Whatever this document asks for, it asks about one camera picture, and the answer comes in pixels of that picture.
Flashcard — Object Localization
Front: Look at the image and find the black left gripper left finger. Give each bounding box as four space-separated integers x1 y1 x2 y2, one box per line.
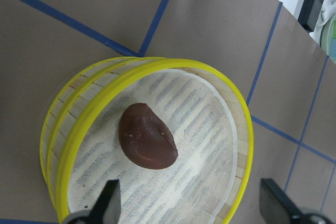
86 179 121 223

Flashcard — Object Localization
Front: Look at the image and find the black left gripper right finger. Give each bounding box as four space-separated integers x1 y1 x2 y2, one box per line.
259 178 312 224

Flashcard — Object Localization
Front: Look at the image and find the yellow steamer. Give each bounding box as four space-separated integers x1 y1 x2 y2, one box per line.
39 56 158 209
56 57 253 223

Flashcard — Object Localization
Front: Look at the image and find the green bowl with blocks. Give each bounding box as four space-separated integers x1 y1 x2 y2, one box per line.
320 14 335 63

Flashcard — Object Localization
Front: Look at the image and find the black power brick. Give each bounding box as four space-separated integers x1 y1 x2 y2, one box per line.
298 0 324 33

